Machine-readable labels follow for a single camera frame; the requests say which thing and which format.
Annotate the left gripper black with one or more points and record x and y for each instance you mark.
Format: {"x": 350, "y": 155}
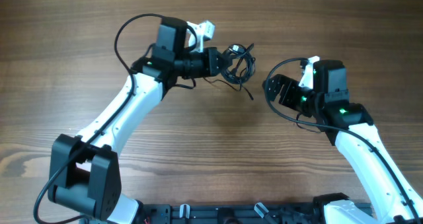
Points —
{"x": 210, "y": 67}

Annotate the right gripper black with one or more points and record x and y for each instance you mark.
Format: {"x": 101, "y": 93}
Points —
{"x": 281, "y": 89}

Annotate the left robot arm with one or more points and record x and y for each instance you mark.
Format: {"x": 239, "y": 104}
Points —
{"x": 84, "y": 169}

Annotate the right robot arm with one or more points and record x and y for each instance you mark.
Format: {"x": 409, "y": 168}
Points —
{"x": 322, "y": 94}

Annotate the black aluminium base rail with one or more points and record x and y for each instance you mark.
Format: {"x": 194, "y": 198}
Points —
{"x": 295, "y": 213}

